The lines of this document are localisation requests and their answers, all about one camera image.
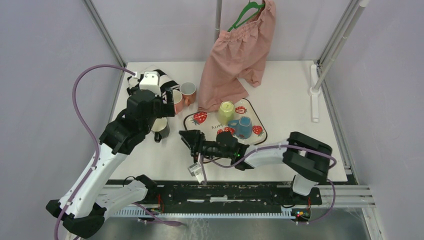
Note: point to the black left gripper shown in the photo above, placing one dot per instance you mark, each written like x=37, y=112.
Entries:
x=167, y=109

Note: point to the centre metal pole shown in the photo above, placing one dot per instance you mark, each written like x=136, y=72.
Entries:
x=218, y=15

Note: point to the pink shorts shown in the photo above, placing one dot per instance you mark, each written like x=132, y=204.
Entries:
x=237, y=54

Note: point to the black white striped towel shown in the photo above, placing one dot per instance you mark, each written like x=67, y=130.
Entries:
x=165, y=82

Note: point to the green clothes hanger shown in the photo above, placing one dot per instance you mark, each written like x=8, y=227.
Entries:
x=248, y=12

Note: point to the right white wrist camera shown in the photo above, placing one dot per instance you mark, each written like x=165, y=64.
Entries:
x=197, y=170

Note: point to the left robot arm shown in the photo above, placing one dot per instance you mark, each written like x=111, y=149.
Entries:
x=82, y=211

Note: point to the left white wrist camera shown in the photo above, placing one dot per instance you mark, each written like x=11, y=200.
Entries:
x=149, y=80

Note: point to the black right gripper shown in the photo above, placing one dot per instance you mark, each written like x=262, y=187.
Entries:
x=195, y=140

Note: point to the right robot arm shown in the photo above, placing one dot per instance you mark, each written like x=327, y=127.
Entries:
x=310, y=158

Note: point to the black faceted mug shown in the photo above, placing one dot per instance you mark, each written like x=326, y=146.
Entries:
x=160, y=129

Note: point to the strawberry print tray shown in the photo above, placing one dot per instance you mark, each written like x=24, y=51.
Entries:
x=209, y=124

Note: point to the bright blue mug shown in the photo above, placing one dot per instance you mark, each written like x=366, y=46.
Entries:
x=243, y=127

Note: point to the white cable duct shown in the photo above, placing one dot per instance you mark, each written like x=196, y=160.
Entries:
x=133, y=211

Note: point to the green faceted mug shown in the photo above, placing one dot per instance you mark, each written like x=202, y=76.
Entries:
x=226, y=112

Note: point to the plain pink tall mug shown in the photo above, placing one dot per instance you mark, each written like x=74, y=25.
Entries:
x=178, y=101

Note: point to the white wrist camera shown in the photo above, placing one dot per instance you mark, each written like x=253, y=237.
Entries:
x=197, y=170
x=149, y=80

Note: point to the floral salmon mug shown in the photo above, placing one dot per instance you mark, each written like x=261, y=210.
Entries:
x=189, y=93

